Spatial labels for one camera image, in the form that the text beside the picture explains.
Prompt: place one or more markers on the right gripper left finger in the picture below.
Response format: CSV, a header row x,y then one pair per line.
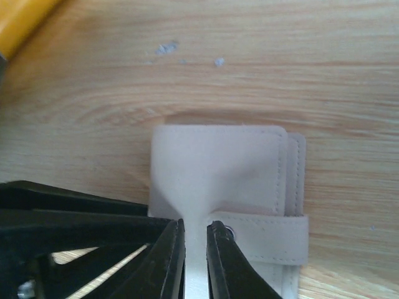
x,y
161,274

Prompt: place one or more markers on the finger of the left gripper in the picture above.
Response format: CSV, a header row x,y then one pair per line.
x,y
61,240

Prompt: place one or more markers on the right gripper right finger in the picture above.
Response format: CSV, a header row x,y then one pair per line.
x,y
230,275

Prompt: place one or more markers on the beige card holder wallet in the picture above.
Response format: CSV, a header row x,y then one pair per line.
x,y
251,178

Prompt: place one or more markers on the yellow bin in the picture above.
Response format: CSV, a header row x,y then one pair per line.
x,y
18,19

